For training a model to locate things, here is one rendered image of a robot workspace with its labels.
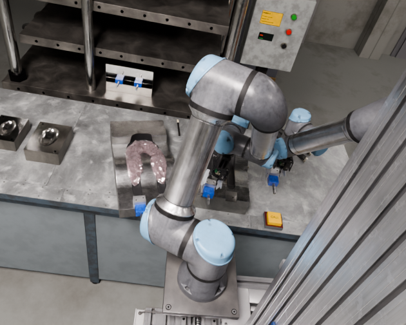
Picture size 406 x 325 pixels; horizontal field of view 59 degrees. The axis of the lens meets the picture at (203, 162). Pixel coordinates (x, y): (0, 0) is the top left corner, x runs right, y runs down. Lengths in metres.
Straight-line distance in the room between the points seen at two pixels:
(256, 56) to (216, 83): 1.29
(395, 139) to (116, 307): 1.92
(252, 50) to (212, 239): 1.37
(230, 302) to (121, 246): 0.89
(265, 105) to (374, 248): 0.43
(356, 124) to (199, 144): 0.43
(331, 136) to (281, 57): 1.09
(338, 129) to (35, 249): 1.60
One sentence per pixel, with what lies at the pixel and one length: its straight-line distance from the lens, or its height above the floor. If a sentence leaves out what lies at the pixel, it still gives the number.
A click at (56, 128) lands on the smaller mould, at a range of 1.85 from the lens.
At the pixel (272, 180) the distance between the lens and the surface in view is 1.63.
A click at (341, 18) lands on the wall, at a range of 5.60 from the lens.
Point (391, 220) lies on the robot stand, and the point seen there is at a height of 1.73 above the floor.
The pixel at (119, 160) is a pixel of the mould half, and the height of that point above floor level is 0.89.
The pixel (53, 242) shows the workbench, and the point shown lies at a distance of 2.00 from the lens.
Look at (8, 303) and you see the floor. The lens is 2.33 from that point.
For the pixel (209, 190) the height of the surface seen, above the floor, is 0.94.
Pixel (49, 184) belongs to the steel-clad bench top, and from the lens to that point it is 1.69.
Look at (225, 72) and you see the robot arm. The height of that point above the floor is 1.63.
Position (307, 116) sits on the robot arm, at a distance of 1.42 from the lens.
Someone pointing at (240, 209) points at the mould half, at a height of 0.83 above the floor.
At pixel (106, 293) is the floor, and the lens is 2.27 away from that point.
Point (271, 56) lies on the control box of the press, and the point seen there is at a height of 1.15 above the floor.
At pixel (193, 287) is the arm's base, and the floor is 1.09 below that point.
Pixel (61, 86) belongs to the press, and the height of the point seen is 0.78.
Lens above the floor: 2.04
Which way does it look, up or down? 43 degrees down
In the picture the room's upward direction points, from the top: 13 degrees clockwise
